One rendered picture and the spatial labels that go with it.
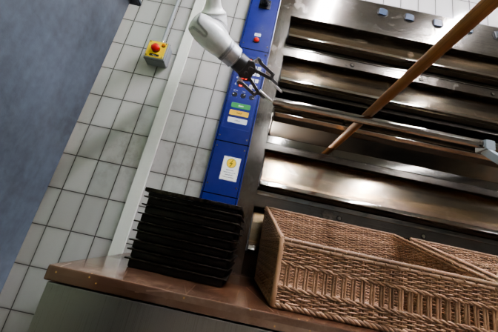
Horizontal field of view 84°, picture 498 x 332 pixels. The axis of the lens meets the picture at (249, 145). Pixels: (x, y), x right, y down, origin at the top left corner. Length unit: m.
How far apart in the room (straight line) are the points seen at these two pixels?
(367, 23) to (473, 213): 1.07
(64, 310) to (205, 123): 0.86
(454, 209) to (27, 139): 1.49
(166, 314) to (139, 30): 1.33
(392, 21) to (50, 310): 1.84
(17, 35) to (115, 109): 1.15
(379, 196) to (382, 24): 0.95
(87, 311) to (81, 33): 0.54
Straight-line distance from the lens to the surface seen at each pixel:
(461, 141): 1.15
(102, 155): 1.37
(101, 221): 1.31
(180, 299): 0.66
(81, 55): 0.37
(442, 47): 0.76
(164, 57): 1.42
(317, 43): 1.54
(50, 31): 0.33
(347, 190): 1.30
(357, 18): 1.78
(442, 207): 1.51
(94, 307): 0.72
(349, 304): 0.76
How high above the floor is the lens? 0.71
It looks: 19 degrees up
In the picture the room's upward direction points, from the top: 12 degrees clockwise
